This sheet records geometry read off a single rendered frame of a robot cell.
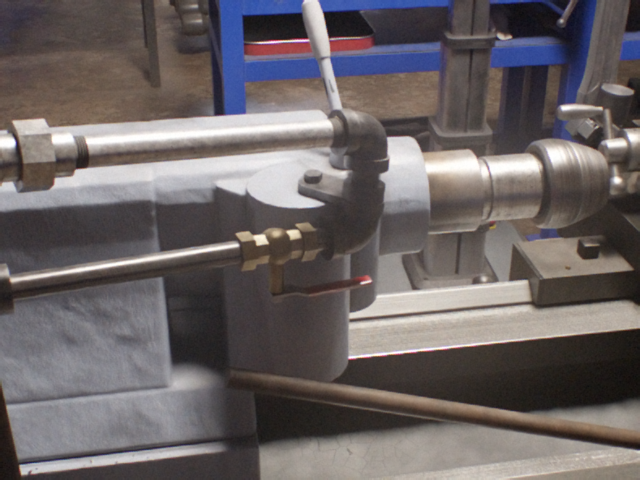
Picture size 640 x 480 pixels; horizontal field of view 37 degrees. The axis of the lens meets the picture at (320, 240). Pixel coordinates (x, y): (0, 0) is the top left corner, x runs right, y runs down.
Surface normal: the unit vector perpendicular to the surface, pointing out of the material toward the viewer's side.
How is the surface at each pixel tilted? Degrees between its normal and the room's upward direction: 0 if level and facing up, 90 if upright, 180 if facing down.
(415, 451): 12
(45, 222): 82
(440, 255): 90
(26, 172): 101
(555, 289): 90
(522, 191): 76
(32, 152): 56
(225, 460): 90
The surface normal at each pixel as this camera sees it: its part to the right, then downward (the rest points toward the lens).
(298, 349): -0.04, 0.48
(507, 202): 0.18, 0.51
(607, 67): 0.07, 0.31
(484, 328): 0.00, -0.88
